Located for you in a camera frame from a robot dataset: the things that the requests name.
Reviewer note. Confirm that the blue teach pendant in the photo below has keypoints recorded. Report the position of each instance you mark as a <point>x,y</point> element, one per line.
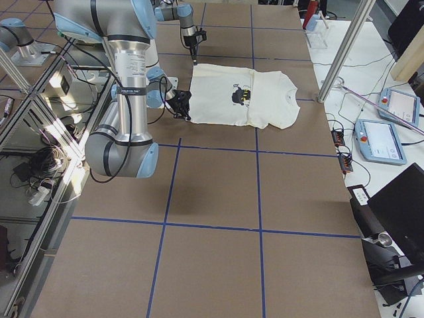
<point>379,142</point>
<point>403,105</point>

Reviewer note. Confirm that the red cylinder bottle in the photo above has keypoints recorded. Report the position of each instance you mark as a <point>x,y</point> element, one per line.
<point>311,9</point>

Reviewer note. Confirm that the far blue teach pendant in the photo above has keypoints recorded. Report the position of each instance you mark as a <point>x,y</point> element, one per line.
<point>403,105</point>

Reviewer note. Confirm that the white reacher grabber stick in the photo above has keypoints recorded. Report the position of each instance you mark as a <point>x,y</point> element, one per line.
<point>405,123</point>

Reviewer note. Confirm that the small black electronics board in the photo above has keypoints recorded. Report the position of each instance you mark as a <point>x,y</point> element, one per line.
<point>338,137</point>

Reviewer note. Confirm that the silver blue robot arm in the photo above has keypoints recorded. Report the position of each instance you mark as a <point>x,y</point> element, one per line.
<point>121,145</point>
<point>183,13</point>

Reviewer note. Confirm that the white power strip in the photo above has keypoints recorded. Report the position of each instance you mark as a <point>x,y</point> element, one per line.
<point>39,196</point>

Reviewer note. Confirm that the clear acrylic rack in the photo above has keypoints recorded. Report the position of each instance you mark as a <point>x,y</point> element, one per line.
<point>318,38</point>

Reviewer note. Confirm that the cream long-sleeve cat shirt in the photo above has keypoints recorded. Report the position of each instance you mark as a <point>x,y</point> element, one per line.
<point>223,95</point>

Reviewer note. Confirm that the wooden stick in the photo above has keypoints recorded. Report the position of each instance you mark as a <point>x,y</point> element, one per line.
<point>323,18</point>

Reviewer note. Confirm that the black laptop computer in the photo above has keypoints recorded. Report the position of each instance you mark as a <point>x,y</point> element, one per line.
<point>399,208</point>

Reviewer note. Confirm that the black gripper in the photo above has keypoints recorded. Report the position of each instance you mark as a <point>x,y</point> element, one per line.
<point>190,42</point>
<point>179,101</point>

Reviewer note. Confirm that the near blue teach pendant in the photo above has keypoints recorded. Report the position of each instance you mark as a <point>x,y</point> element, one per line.
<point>379,142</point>

